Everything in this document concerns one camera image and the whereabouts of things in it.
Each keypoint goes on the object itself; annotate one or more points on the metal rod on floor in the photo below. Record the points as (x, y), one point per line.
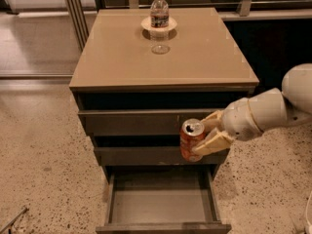
(13, 220)

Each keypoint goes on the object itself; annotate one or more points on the grey top drawer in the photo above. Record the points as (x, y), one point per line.
(149, 122)

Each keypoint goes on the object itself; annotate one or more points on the grey drawer cabinet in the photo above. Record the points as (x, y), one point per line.
(203, 68)

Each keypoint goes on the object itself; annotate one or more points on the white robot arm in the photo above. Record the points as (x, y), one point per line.
(291, 106)

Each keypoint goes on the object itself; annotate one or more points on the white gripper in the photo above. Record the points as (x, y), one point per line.
(239, 121)

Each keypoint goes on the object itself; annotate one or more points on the red coke can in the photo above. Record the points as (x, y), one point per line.
(191, 133)

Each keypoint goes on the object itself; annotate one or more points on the grey middle drawer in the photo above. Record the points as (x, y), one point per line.
(151, 156)

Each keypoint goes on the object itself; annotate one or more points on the grey window frame post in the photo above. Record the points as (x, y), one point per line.
(75, 10)

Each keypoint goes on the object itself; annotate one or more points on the clear plastic water bottle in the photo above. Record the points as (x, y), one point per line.
(159, 12)

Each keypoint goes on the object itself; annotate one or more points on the grey open bottom drawer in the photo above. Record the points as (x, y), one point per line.
(167, 201)

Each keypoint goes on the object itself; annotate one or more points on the white round plate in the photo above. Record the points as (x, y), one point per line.
(158, 27)

